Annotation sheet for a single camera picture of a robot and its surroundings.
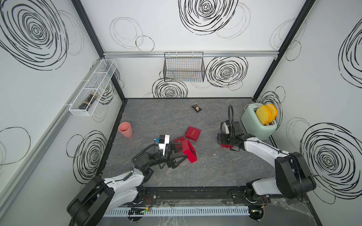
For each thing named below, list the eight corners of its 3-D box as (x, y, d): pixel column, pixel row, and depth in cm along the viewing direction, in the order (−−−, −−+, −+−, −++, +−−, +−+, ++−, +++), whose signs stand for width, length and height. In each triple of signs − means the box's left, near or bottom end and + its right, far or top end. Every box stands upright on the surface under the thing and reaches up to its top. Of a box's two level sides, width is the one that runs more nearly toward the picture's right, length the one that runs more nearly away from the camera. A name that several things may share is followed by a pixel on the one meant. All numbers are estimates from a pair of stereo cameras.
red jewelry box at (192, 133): (184, 137, 99) (184, 134, 96) (188, 128, 104) (189, 125, 101) (196, 142, 96) (196, 139, 94) (200, 133, 101) (200, 130, 98)
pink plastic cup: (122, 139, 98) (116, 131, 90) (125, 130, 103) (119, 121, 95) (133, 139, 98) (128, 131, 90) (135, 130, 103) (131, 121, 95)
